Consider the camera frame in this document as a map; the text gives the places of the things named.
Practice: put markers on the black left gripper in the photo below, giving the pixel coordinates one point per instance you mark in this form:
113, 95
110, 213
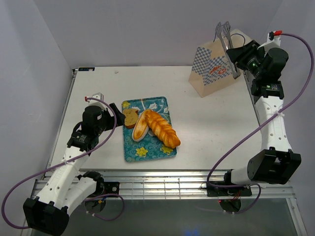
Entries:
120, 116

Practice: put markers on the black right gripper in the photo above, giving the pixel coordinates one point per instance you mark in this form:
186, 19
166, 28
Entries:
239, 55

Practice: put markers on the metal tongs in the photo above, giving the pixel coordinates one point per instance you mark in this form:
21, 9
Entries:
223, 33

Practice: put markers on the large braided orange bread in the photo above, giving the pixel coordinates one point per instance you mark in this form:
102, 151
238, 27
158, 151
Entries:
162, 129

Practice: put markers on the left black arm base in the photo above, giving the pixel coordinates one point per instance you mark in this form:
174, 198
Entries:
110, 188

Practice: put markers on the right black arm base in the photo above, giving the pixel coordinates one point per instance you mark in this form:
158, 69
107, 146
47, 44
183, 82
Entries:
226, 192

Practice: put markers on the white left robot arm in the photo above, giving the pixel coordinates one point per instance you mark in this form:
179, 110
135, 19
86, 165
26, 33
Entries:
66, 189

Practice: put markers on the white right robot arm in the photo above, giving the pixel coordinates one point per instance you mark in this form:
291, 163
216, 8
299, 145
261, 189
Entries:
276, 162

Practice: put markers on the brown bread slice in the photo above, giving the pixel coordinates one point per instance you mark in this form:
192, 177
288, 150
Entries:
131, 117

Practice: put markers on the checkered paper bag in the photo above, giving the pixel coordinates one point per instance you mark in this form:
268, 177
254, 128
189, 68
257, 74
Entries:
210, 70

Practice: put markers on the white-edged hot dog bun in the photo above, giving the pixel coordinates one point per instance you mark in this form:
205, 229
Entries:
141, 128

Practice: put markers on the teal floral tray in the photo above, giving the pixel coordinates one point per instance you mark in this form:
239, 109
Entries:
150, 147

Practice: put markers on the blue label sticker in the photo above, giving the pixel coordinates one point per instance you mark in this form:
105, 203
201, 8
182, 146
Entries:
86, 69

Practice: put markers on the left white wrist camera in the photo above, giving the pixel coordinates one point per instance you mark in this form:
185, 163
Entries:
97, 97

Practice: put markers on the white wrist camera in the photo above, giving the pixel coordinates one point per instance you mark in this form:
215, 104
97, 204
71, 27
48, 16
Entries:
97, 97
273, 40

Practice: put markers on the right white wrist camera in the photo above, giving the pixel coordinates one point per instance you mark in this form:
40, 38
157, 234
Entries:
273, 40

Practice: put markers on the aluminium table frame rail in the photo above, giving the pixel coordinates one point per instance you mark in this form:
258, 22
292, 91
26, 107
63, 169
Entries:
168, 185

